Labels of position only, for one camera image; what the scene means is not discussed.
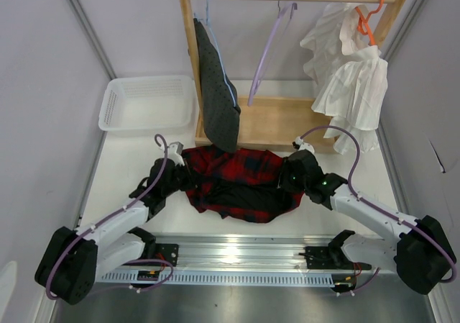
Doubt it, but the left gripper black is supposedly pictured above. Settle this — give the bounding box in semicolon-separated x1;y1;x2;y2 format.
162;159;203;197

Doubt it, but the red plaid skirt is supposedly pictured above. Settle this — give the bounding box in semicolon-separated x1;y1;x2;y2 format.
182;145;303;224

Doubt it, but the purple hanger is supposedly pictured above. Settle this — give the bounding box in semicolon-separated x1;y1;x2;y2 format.
247;0;298;106

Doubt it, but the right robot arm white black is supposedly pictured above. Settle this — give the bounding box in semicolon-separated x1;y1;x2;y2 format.
280;150;456;295

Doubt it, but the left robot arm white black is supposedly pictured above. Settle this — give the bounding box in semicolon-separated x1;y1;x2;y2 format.
34;159;194;304

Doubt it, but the orange hanger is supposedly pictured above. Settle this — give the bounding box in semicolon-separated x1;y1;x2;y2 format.
354;0;385;46

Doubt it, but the light blue hanger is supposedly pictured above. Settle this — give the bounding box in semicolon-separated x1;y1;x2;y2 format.
193;0;241;117

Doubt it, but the wooden clothes rack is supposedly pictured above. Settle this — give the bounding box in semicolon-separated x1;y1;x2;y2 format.
180;0;405;151

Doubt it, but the white plastic basket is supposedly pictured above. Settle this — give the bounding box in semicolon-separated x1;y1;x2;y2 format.
98;75;197;136

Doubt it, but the grey dotted garment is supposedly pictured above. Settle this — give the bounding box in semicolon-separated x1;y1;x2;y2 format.
193;18;241;153

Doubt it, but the white pleated garment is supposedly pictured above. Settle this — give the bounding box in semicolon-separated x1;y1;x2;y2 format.
300;3;387;154

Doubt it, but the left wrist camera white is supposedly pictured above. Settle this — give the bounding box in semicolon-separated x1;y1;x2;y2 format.
167;142;185;166

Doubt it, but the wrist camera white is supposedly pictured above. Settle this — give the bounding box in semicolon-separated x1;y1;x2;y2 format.
167;142;185;166
293;137;316;154

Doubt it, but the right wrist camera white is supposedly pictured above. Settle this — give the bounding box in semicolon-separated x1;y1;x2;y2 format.
293;137;316;154

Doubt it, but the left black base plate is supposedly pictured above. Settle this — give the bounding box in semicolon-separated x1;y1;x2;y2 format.
154;243;180;267

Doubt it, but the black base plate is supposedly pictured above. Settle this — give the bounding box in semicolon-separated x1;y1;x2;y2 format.
298;246;355;270
154;243;180;267

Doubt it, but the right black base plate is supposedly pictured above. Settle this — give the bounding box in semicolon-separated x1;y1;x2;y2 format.
298;246;355;270

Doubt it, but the aluminium mounting rail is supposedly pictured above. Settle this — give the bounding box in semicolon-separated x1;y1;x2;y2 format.
95;232;400;269

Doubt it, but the white slotted cable duct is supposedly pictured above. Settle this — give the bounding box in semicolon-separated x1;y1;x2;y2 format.
97;268;356;288

